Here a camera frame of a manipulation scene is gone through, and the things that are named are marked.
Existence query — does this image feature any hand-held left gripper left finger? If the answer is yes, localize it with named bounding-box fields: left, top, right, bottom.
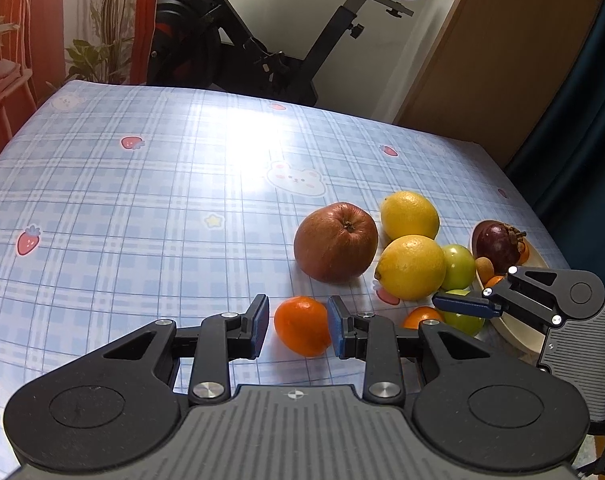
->
left=90, top=294, right=270, bottom=406

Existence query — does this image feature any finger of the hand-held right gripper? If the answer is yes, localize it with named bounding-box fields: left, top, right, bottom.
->
left=431, top=266, right=572, bottom=331

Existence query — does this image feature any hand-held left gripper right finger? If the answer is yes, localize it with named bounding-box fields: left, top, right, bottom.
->
left=327, top=296, right=503, bottom=405

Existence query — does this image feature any green round fruit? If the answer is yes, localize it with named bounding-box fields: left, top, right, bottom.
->
left=440, top=289, right=486, bottom=337
left=440, top=244, right=477, bottom=291

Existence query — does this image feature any cream oval bowl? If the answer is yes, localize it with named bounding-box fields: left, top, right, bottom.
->
left=469, top=220, right=551, bottom=359

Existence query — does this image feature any yellow lemon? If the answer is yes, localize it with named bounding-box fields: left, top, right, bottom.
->
left=374, top=234, right=447, bottom=302
left=381, top=190, right=441, bottom=242

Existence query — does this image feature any dark purple mangosteen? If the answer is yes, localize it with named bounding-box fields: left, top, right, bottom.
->
left=471, top=221, right=528, bottom=275

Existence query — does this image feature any red apple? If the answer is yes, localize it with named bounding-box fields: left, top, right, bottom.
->
left=293, top=201, right=379, bottom=284

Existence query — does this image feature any blue checked tablecloth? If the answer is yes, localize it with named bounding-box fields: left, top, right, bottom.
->
left=0, top=80, right=573, bottom=480

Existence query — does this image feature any dark blue curtain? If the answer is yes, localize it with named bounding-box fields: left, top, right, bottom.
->
left=505, top=0, right=605, bottom=273

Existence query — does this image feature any brown wooden door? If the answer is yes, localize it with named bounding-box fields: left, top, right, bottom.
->
left=393, top=0, right=605, bottom=168

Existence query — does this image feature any black exercise bike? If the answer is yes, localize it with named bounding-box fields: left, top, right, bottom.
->
left=146, top=0, right=426, bottom=108

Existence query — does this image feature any red printed wall mural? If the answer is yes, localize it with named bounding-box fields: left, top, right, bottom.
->
left=0, top=0, right=159, bottom=163

